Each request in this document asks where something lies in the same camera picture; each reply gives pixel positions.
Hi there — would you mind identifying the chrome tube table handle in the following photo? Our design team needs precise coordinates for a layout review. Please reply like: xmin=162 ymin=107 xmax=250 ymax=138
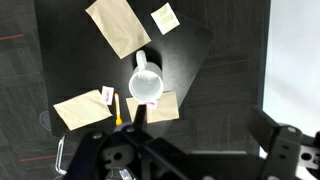
xmin=54 ymin=134 xmax=68 ymax=176

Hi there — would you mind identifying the yellow sticky note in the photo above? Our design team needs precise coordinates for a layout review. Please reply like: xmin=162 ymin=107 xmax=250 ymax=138
xmin=150 ymin=2 xmax=181 ymax=36

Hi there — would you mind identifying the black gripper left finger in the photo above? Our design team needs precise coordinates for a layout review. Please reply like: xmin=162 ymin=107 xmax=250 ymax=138
xmin=119 ymin=104 xmax=148 ymax=141

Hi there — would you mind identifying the beige folded cloth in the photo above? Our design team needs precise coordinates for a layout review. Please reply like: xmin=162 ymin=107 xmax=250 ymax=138
xmin=85 ymin=0 xmax=152 ymax=60

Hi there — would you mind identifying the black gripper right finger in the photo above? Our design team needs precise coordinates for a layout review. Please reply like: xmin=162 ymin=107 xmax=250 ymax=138
xmin=246 ymin=105 xmax=303 ymax=180

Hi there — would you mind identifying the white ceramic mug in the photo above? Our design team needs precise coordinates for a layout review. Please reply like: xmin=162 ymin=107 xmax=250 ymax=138
xmin=128 ymin=50 xmax=165 ymax=104

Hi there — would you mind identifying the brown paper napkin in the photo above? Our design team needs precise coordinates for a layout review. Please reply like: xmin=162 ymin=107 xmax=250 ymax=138
xmin=53 ymin=89 xmax=114 ymax=131
xmin=125 ymin=90 xmax=180 ymax=124

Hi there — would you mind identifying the orange stir stick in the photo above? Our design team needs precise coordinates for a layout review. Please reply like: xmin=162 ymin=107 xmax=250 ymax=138
xmin=114 ymin=92 xmax=123 ymax=127

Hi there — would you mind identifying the pink sweetener packet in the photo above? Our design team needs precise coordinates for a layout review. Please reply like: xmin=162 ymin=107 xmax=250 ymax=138
xmin=145 ymin=101 xmax=159 ymax=111
xmin=100 ymin=85 xmax=115 ymax=106

